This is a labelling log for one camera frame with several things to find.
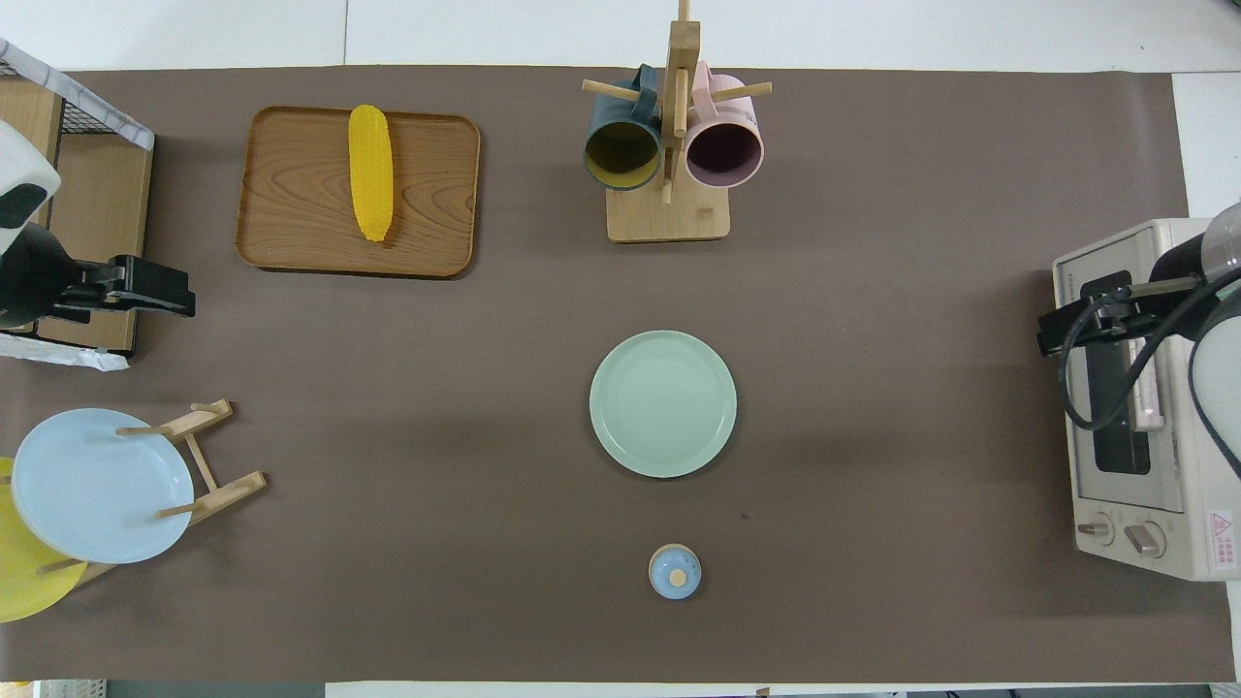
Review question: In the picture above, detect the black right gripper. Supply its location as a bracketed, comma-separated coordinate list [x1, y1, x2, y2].
[1037, 238, 1215, 358]

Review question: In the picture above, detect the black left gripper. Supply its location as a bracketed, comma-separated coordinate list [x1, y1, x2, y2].
[0, 223, 197, 331]

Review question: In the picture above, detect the glass oven door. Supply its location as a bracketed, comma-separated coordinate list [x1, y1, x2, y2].
[1054, 242, 1192, 515]

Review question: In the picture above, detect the yellow corn cob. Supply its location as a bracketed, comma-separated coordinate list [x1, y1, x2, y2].
[348, 104, 394, 242]

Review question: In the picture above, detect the light green plate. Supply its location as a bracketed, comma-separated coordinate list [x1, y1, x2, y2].
[589, 330, 738, 479]

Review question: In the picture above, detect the white toaster oven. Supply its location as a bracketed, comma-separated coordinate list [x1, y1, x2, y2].
[1052, 218, 1241, 583]

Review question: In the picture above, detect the wooden serving tray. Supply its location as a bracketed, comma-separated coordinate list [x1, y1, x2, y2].
[236, 105, 482, 279]

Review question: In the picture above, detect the light blue plate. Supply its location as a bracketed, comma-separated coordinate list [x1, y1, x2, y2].
[12, 408, 195, 565]

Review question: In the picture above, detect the wooden plate rack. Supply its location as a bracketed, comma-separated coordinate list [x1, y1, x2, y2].
[39, 398, 268, 588]

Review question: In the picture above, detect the yellow plate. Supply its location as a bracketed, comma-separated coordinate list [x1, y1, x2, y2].
[0, 457, 88, 623]

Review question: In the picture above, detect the brown table mat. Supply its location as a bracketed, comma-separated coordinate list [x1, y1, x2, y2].
[0, 66, 1234, 684]

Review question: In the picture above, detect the pink mug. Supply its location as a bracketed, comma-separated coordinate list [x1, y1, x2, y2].
[684, 61, 766, 190]

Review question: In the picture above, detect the wooden mug tree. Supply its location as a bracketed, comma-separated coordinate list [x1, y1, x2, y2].
[582, 0, 774, 243]

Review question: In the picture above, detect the dark blue mug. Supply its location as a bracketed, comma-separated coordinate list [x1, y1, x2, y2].
[583, 64, 664, 192]

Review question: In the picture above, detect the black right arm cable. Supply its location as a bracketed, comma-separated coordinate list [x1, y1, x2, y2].
[1062, 286, 1218, 432]

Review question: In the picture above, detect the wire and wood shelf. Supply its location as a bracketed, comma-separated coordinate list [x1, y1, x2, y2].
[0, 39, 156, 355]

